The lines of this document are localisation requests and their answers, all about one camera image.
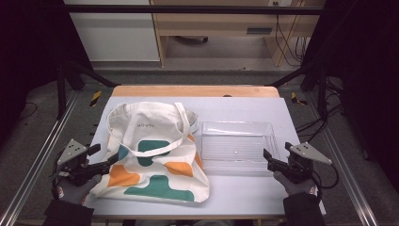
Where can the metal floor rail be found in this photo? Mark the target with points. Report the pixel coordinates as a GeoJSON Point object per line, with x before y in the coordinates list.
{"type": "Point", "coordinates": [345, 163]}
{"type": "Point", "coordinates": [37, 157]}

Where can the grey label on desk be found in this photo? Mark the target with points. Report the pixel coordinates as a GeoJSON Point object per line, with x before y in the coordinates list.
{"type": "Point", "coordinates": [259, 31]}

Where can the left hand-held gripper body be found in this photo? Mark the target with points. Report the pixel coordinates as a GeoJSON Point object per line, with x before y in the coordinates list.
{"type": "Point", "coordinates": [72, 153]}

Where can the cream patterned tote bag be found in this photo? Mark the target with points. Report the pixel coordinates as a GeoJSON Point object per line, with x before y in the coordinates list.
{"type": "Point", "coordinates": [150, 157]}

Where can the person's right hand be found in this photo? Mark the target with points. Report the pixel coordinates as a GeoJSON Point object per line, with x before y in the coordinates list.
{"type": "Point", "coordinates": [296, 187]}

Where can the person's left hand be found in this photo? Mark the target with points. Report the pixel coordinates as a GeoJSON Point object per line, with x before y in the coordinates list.
{"type": "Point", "coordinates": [75, 191]}

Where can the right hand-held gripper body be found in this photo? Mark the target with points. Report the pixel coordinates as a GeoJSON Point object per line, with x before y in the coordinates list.
{"type": "Point", "coordinates": [302, 158]}

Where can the black horizontal frame bar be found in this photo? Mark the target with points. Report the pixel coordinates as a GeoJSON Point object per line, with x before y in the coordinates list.
{"type": "Point", "coordinates": [188, 9]}

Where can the wooden desk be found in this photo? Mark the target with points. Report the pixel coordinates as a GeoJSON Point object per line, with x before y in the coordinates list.
{"type": "Point", "coordinates": [219, 22]}

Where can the clear plastic container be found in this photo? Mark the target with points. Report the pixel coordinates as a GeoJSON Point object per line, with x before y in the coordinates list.
{"type": "Point", "coordinates": [235, 147]}

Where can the black frame strut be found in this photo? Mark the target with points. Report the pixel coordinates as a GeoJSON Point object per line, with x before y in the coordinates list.
{"type": "Point", "coordinates": [61, 91]}
{"type": "Point", "coordinates": [321, 91]}

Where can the white cabinet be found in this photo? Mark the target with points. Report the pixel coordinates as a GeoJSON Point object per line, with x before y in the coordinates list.
{"type": "Point", "coordinates": [116, 34]}

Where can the yellow black tape marker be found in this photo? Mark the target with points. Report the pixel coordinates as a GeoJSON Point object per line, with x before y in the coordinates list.
{"type": "Point", "coordinates": [296, 99]}
{"type": "Point", "coordinates": [95, 98]}

